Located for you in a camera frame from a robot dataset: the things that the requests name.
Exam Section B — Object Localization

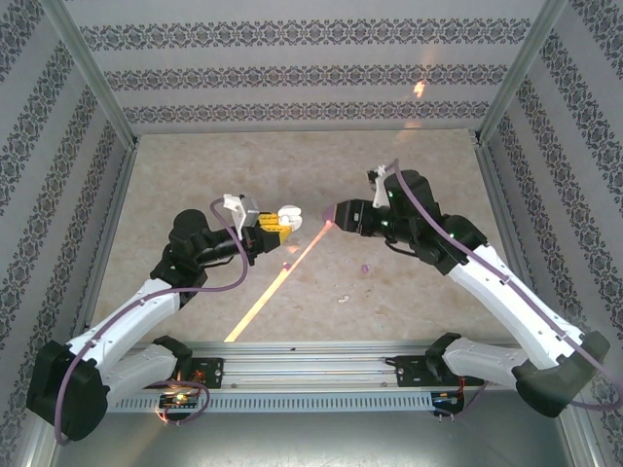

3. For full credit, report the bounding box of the lit electronics board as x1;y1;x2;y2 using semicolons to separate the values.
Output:
159;387;202;415

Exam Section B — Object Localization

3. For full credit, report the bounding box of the small electronics board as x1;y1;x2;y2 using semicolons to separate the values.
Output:
431;388;464;414

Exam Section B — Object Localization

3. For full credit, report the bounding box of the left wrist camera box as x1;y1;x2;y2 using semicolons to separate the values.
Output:
222;194;260;230

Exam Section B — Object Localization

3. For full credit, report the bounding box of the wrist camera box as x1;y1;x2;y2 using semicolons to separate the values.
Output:
365;163;393;211
222;194;260;230

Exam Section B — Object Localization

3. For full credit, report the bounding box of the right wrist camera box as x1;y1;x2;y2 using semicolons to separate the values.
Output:
365;163;393;211

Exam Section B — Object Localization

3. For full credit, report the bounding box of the aluminium frame side rail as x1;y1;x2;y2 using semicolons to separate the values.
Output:
28;143;140;467
474;143;612;467

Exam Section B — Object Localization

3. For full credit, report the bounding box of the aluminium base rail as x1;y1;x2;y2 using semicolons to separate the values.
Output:
140;340;488;391

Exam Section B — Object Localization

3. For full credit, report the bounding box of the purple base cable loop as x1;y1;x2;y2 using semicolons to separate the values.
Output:
160;377;211;425

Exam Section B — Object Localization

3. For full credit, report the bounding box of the perforated metal cable tray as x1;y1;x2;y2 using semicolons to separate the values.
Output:
104;392;466;414

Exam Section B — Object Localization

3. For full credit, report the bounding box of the thin purple base cable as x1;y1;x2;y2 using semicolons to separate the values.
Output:
456;380;491;420

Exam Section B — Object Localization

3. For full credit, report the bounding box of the aluminium frame corner post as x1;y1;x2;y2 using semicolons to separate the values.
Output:
39;0;140;150
475;0;569;147

